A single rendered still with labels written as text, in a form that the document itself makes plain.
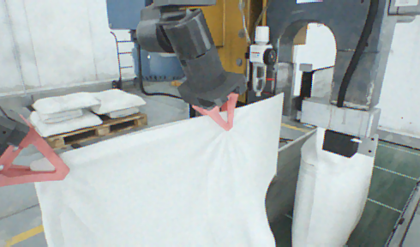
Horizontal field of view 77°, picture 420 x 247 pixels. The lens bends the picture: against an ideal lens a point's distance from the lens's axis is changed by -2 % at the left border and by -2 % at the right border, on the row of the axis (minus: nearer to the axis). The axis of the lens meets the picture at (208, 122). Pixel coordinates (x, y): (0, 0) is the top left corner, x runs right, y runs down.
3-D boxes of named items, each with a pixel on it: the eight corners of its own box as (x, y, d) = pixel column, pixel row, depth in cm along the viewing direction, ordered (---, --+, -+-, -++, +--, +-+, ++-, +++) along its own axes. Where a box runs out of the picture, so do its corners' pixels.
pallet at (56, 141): (51, 151, 280) (48, 138, 276) (32, 131, 336) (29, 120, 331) (147, 124, 360) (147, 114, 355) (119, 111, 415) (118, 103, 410)
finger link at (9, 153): (69, 137, 34) (-8, 96, 28) (92, 155, 29) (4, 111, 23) (36, 183, 33) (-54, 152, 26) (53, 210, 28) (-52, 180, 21)
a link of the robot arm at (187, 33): (176, 19, 32) (207, -2, 34) (147, 21, 37) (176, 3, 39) (197, 68, 36) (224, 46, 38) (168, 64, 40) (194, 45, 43)
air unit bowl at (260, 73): (260, 93, 60) (261, 66, 58) (249, 91, 62) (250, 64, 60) (267, 91, 62) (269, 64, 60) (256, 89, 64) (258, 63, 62)
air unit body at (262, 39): (263, 99, 60) (268, 26, 55) (247, 95, 63) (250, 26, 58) (274, 96, 63) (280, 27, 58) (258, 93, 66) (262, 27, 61)
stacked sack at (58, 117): (43, 126, 279) (41, 113, 274) (35, 112, 329) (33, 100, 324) (84, 119, 304) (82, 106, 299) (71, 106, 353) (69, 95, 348)
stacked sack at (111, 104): (98, 117, 309) (97, 105, 304) (86, 109, 339) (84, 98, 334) (148, 106, 351) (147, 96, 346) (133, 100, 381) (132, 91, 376)
